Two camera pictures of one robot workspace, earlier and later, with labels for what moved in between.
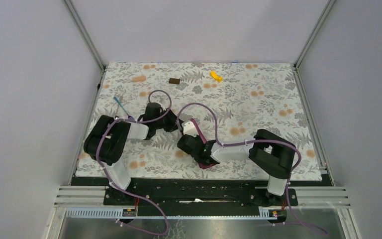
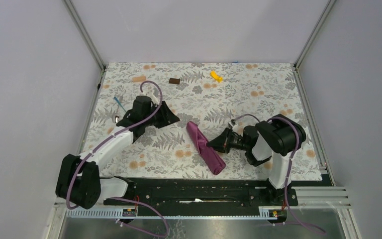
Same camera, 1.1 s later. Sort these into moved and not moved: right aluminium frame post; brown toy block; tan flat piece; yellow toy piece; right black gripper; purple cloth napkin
Moved: purple cloth napkin; right black gripper
Not moved: tan flat piece; right aluminium frame post; brown toy block; yellow toy piece
